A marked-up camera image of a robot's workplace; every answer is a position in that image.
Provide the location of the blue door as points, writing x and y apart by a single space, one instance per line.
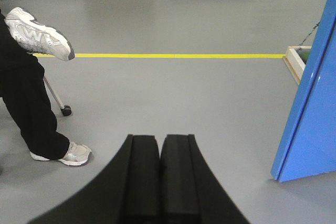
307 146

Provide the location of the green sandbag left of pair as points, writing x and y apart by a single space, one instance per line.
304 55

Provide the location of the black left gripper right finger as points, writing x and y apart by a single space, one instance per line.
190 191

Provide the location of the black trouser legs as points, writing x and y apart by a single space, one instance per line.
24 94

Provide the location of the office chair leg with caster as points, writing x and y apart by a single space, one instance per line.
65 109

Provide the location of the plywood base of door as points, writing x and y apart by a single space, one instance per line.
294 62

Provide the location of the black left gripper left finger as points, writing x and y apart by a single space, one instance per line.
127 190

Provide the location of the white sneaker of seated person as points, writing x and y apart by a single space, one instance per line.
36 37

